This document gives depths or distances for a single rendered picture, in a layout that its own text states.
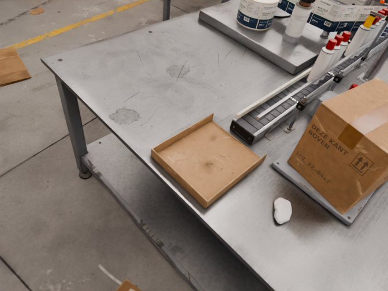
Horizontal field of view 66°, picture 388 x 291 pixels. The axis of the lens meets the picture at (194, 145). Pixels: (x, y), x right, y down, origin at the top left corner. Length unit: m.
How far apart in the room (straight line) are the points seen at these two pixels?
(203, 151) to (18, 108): 1.79
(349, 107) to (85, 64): 1.04
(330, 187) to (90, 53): 1.14
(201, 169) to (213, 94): 0.41
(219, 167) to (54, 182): 1.26
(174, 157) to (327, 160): 0.48
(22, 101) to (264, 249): 2.15
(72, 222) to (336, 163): 1.41
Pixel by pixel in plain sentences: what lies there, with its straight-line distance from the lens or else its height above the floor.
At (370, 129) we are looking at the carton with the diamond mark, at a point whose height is 1.12.
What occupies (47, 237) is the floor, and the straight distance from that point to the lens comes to 1.85.
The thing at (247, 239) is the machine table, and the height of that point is 0.83.
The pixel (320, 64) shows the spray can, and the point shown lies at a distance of 1.41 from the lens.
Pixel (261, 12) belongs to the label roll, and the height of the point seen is 0.97.
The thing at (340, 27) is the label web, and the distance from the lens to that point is 1.95.
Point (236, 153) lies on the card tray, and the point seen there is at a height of 0.83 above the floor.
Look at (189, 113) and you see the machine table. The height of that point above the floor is 0.83.
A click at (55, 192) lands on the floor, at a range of 1.99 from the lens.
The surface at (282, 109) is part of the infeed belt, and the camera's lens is 1.25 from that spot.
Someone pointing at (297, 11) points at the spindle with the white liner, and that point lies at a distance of 1.69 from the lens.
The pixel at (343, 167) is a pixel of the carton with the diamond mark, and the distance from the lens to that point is 0.96.
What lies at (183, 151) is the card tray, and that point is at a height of 0.83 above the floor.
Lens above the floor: 1.61
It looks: 47 degrees down
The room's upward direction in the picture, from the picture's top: 11 degrees clockwise
